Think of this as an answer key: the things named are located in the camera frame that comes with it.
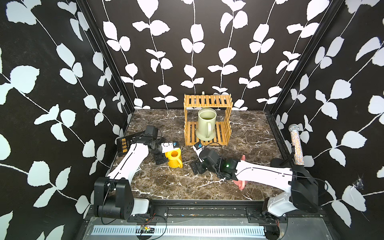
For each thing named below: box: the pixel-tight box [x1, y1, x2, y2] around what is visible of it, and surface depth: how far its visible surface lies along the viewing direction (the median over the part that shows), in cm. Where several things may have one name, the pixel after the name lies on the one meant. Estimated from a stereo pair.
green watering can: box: [195, 107, 217, 142], surface depth 91 cm
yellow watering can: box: [165, 147, 183, 169], surface depth 85 cm
